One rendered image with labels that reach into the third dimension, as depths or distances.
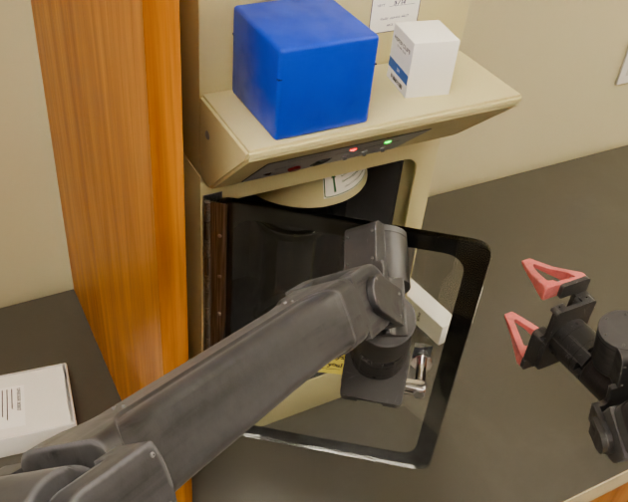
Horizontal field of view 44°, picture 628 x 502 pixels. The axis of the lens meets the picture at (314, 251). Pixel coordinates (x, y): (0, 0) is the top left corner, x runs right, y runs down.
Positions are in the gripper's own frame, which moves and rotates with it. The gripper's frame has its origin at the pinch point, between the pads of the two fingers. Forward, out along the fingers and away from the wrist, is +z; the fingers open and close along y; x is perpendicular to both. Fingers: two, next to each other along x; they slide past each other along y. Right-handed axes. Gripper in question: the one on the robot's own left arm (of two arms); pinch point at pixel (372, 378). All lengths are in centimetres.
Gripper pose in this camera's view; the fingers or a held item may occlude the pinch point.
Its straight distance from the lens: 92.6
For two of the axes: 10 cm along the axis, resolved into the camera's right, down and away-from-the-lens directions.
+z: 0.0, 4.3, 9.0
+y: -1.9, 8.8, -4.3
